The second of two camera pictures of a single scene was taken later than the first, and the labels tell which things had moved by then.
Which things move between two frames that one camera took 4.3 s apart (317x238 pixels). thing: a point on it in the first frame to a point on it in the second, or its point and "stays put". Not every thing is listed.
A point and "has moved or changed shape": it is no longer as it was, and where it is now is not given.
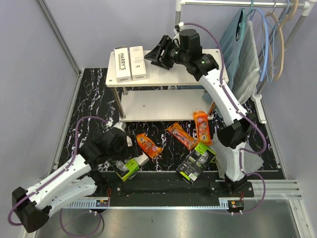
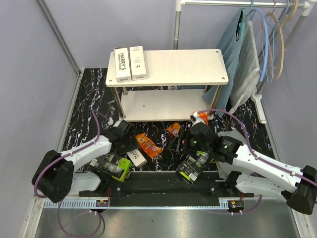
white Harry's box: x=138 y=68 stays put
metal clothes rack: x=304 y=6 stays put
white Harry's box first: x=122 y=64 stays put
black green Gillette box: x=126 y=169 has moved or changed shape
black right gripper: x=154 y=54 to x=176 y=144
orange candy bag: x=146 y=144 stays put
